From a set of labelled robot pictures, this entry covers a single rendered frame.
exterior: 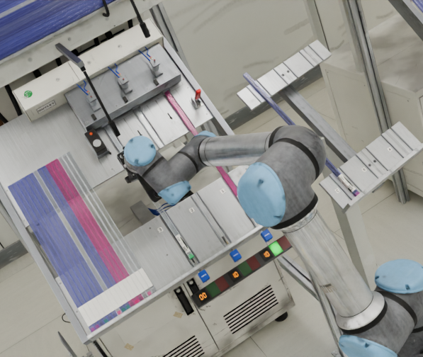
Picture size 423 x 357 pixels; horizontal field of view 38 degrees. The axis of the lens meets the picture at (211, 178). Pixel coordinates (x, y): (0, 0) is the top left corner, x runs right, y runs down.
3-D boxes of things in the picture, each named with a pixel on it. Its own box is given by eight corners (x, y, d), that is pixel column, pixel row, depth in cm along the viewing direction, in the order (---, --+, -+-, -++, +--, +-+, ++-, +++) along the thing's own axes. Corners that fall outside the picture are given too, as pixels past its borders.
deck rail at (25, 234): (92, 341, 173) (88, 339, 167) (86, 346, 173) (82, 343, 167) (-20, 146, 192) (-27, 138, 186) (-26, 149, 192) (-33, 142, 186)
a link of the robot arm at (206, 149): (333, 105, 126) (192, 123, 165) (304, 136, 121) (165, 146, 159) (355, 151, 131) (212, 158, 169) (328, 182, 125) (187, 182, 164)
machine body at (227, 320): (300, 316, 244) (250, 196, 213) (150, 418, 230) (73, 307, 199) (228, 244, 299) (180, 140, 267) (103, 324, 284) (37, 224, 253)
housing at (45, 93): (165, 59, 205) (163, 35, 192) (35, 130, 195) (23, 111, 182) (153, 41, 208) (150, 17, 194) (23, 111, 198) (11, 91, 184)
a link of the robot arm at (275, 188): (427, 331, 135) (300, 132, 121) (395, 383, 128) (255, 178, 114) (385, 326, 145) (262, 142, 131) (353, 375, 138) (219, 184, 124)
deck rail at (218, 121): (287, 216, 187) (290, 210, 181) (281, 219, 187) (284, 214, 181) (164, 45, 206) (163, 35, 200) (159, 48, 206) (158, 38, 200)
